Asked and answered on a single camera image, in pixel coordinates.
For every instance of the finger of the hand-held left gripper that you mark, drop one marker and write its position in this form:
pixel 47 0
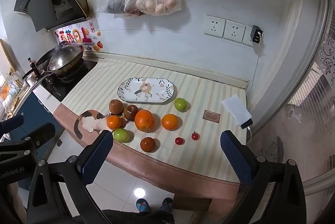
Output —
pixel 39 135
pixel 11 123

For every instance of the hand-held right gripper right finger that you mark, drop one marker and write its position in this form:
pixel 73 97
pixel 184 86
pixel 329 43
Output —
pixel 235 158

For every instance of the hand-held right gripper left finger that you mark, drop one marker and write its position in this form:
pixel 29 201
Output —
pixel 97 156

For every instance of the green apple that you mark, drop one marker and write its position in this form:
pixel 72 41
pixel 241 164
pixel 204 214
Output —
pixel 180 104
pixel 121 135

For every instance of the small tangerine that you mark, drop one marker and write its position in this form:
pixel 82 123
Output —
pixel 113 122

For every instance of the cherry tomato with stem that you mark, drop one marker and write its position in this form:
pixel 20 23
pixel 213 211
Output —
pixel 195 136

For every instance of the dark brownish orange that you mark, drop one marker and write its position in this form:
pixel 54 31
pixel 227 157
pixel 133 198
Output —
pixel 148 144

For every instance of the dark red apple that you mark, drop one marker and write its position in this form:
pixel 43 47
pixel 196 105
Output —
pixel 116 106
pixel 130 112

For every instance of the large orange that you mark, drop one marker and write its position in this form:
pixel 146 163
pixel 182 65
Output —
pixel 144 121

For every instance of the stemless cherry tomato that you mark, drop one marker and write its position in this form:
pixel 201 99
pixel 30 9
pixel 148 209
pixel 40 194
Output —
pixel 179 141

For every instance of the medium orange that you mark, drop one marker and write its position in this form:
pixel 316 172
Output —
pixel 170 122

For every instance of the oval patterned ceramic plate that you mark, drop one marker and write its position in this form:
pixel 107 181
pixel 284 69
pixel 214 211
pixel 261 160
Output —
pixel 146 90

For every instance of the blue kitchen cabinet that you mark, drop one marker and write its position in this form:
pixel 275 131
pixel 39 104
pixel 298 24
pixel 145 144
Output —
pixel 28 111

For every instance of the calico cat print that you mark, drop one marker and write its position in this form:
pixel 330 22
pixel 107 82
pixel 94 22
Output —
pixel 90 120

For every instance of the black phone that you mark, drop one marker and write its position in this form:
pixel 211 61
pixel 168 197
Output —
pixel 247 124

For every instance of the brown label patch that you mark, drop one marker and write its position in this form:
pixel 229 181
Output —
pixel 212 116

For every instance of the white folded paper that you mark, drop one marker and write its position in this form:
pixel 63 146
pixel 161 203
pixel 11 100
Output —
pixel 235 108

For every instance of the patterned frosted glass door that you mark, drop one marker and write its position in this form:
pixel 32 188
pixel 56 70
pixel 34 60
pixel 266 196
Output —
pixel 288 140

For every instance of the dark sauce bottle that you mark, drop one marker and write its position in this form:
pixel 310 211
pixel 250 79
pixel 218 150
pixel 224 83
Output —
pixel 33 67

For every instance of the black gas stove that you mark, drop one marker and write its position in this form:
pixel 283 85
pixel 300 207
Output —
pixel 73 82

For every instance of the blue slipper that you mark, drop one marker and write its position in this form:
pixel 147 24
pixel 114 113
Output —
pixel 166 204
pixel 143 205

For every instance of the striped tablecloth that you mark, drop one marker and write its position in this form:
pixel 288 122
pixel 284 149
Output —
pixel 199 98

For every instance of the person's dark fleece garment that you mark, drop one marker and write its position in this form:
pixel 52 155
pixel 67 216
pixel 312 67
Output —
pixel 136 217

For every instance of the steel wok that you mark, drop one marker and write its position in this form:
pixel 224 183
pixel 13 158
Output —
pixel 70 67

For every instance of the steel wok lid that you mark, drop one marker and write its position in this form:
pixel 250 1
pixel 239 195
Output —
pixel 66 56

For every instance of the black range hood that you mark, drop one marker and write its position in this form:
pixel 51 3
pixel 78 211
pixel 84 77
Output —
pixel 39 1

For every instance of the colourful wall stickers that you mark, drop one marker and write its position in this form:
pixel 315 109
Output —
pixel 76 35

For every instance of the white wall socket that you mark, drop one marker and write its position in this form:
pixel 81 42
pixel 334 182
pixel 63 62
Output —
pixel 214 25
pixel 246 38
pixel 234 31

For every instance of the black wall charger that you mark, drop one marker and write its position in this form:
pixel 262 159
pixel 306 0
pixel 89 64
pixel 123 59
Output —
pixel 257 35

